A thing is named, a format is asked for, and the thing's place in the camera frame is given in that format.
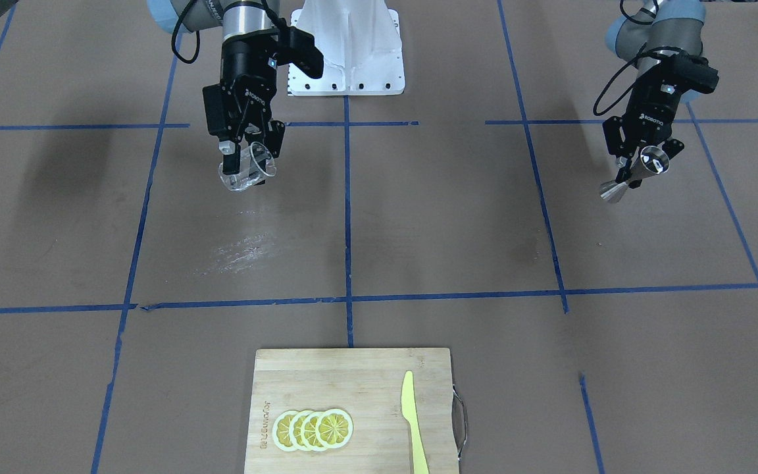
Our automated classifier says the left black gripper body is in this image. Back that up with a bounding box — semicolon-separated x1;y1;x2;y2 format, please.
602;66;686;165

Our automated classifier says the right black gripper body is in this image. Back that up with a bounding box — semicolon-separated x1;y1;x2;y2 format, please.
203;39;285;144

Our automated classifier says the steel jigger measuring cup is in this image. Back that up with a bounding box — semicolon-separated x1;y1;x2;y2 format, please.
599;146;662;203

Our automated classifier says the clear glass cup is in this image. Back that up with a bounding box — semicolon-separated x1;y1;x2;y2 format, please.
218;142;277;192

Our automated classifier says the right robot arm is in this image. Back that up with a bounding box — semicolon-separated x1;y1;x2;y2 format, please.
147;1;291;191

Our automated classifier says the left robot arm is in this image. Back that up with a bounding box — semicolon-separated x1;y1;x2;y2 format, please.
594;1;719;202

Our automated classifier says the bamboo cutting board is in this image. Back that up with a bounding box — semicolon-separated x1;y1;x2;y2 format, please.
243;348;460;473

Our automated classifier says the lemon slice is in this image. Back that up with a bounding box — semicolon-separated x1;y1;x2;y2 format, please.
315;408;354;449
295;411;327;451
287;410;312;451
273;410;297;452

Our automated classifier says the yellow plastic knife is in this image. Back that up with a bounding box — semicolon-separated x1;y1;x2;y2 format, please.
400;370;430;473

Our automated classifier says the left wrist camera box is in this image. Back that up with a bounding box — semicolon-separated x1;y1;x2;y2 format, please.
667;52;720;94

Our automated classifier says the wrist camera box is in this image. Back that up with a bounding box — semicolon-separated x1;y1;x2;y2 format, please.
667;52;720;94
274;25;324;79

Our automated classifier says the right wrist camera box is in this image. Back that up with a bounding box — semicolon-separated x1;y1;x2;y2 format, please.
274;25;324;79

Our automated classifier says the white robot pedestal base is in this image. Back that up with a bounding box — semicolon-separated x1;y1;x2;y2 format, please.
287;1;406;97

